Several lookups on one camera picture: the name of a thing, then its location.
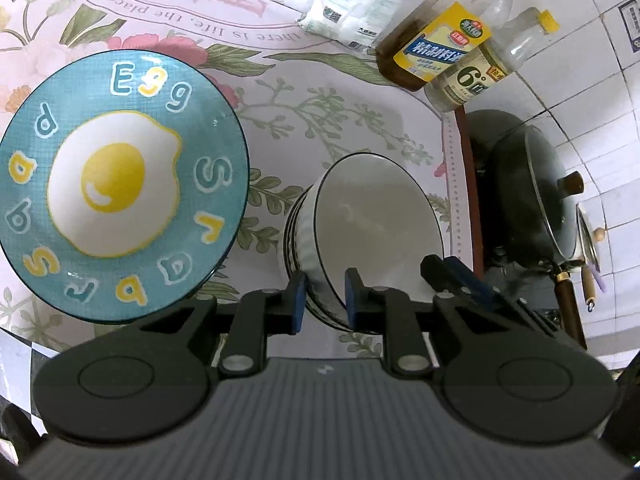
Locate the blue fried egg plate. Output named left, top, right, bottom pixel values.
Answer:
left=0, top=51, right=251, bottom=323

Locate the small pan lid wooden handle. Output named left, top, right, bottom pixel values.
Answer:
left=576, top=204, right=610, bottom=313

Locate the white seasoning packet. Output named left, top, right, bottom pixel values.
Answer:
left=299, top=0, right=432, bottom=54

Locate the small yellow cap bottle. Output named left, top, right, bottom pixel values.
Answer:
left=424, top=7, right=561, bottom=113

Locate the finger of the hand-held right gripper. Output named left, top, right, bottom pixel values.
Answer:
left=420, top=255, right=568, bottom=347

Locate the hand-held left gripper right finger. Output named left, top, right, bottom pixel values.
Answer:
left=345, top=267, right=501, bottom=379

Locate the dark wok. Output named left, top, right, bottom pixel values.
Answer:
left=465, top=109, right=590, bottom=352

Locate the large yellow label bottle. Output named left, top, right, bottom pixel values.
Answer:
left=376, top=0, right=536, bottom=92

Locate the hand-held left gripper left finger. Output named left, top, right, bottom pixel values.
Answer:
left=140, top=270, right=308, bottom=379

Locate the floral tablecloth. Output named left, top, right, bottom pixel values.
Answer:
left=0, top=0, right=483, bottom=358

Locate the wall sticker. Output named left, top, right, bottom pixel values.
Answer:
left=617, top=0, right=640, bottom=52

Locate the glass wok lid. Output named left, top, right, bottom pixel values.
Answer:
left=492, top=127, right=587, bottom=266

